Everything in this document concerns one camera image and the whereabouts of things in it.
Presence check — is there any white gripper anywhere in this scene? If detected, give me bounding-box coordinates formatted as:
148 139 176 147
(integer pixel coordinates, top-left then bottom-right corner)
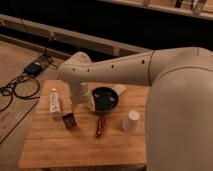
69 82 92 111

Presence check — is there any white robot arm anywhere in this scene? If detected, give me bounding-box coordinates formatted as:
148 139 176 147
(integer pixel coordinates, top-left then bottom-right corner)
58 47 213 171

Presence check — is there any black frying pan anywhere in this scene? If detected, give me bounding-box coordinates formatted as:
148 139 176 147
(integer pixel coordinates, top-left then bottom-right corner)
92 84 127 113

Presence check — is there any white tube bottle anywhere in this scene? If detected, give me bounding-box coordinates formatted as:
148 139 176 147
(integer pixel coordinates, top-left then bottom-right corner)
49 88 61 114

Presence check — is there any wooden slat table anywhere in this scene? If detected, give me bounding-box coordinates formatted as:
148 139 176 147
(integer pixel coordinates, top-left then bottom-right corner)
18 80 148 168

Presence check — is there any black power adapter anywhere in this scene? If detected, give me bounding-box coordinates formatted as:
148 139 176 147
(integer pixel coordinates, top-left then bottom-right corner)
24 63 42 76

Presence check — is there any long wooden floor rail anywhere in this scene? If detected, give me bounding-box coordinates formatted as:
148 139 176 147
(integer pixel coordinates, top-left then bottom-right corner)
0 14 150 57

